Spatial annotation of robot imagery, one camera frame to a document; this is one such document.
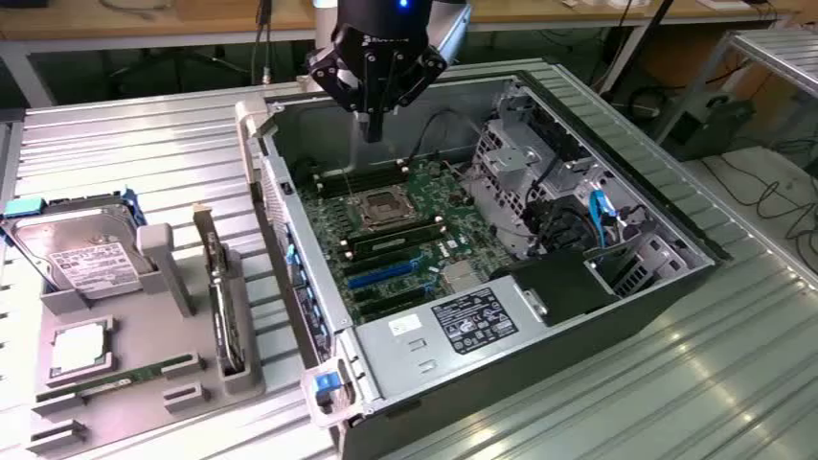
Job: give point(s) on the metal slat table frame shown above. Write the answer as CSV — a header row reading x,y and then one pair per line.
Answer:
x,y
780,52

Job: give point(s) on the dark grey floor unit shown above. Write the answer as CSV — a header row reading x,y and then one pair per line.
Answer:
x,y
709,129

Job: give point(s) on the low profile graphics card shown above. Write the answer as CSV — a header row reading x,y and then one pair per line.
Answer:
x,y
227,326

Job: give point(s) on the blue expansion slot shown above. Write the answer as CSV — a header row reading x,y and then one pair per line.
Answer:
x,y
381,278

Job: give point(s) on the black long expansion slot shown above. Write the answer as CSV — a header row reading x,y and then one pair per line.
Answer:
x,y
377,267
391,309

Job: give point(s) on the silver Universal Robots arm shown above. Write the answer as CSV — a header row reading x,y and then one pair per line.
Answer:
x,y
456,29

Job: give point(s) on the perforated silver disk bay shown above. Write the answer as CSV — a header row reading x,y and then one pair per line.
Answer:
x,y
640,273

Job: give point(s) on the blue disk carrier bracket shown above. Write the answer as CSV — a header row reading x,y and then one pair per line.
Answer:
x,y
22,208

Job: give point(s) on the card retention bar blue clips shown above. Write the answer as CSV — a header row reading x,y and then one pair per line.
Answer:
x,y
307,326

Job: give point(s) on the silver metal disk cage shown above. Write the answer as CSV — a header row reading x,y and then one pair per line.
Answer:
x,y
512,163

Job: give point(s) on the grey parts rack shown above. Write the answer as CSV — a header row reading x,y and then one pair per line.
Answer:
x,y
141,345

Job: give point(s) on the RAM stick with white label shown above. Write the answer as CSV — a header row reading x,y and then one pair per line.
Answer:
x,y
383,244

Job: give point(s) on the silver chipset heat sink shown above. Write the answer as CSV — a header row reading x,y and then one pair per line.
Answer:
x,y
464,277

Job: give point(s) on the CPU socket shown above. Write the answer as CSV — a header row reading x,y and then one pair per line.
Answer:
x,y
377,208

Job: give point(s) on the long wooden desk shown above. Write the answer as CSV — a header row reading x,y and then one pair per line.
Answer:
x,y
544,14

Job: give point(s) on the blue case latch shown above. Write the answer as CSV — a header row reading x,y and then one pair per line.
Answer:
x,y
326,383

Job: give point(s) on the open black PC case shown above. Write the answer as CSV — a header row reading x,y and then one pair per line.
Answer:
x,y
486,421

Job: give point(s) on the green motherboard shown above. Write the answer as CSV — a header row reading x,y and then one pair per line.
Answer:
x,y
470,239

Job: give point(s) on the green RAM stick bare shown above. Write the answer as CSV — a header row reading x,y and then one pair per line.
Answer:
x,y
115,381

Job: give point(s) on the black plastic cover box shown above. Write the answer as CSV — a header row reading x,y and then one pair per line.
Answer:
x,y
556,287

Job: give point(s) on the silver hard disk drive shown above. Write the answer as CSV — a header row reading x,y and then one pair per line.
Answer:
x,y
70,239

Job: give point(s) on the silver power supply unit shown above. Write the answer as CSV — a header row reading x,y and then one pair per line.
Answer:
x,y
409,345

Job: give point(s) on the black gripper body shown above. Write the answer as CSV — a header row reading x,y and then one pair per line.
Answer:
x,y
383,24

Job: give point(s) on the silver CPU chip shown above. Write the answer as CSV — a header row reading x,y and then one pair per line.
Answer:
x,y
77,350

